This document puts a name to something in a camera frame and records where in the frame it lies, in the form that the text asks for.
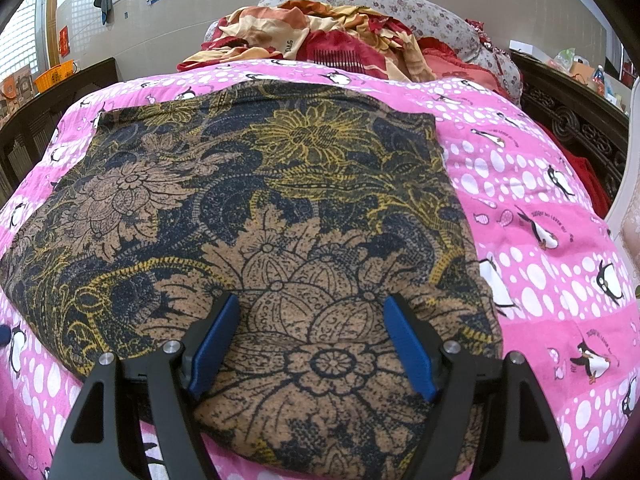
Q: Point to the grey floral pillow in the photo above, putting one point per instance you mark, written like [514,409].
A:
[426,19]

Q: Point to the pink penguin bed sheet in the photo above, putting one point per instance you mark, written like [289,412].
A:
[560,290]

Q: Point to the clutter on headboard shelf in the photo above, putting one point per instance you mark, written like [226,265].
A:
[581,71]

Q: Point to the dark floral patterned garment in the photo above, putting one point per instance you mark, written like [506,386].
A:
[312,204]

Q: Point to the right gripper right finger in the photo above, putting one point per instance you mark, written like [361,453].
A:
[519,437]

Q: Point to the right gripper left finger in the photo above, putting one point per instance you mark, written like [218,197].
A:
[102,437]

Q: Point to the red and beige blanket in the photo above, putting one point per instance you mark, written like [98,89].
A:
[352,38]

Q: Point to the orange plastic basket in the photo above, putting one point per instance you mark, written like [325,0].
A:
[55,75]

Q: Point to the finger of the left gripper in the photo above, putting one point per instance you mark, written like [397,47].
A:
[5,335]

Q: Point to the dark carved wooden headboard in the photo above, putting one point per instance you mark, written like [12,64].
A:
[584,123]

